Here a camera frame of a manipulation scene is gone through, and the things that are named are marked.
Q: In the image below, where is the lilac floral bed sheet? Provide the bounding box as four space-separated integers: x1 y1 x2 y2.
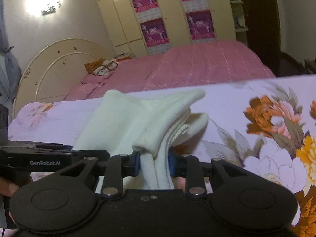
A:
8 75 315 236

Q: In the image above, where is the pink checked bed cover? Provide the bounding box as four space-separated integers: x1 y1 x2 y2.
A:
65 41 274 101

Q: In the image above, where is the cream arched headboard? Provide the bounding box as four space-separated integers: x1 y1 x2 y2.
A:
12 38 113 118

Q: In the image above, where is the cream open shelf unit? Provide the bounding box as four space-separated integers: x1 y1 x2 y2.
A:
229 0 249 46

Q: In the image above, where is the cream knitted small garment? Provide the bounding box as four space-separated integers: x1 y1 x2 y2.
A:
73 89 208 190

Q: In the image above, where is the dark brown wooden door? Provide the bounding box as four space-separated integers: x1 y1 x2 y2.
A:
242 0 281 75

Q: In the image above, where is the magenta poster lower left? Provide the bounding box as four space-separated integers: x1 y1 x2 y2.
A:
140 18 169 48

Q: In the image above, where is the person's left hand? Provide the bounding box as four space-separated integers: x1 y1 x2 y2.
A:
0 176 20 224

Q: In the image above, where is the magenta poster lower right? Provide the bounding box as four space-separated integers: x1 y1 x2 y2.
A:
186 10 216 42

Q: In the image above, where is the cream wardrobe with doors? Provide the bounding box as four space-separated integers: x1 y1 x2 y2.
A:
97 0 236 57

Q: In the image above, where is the orange white patterned pillow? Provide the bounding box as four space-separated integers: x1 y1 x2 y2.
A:
84 58 132 76

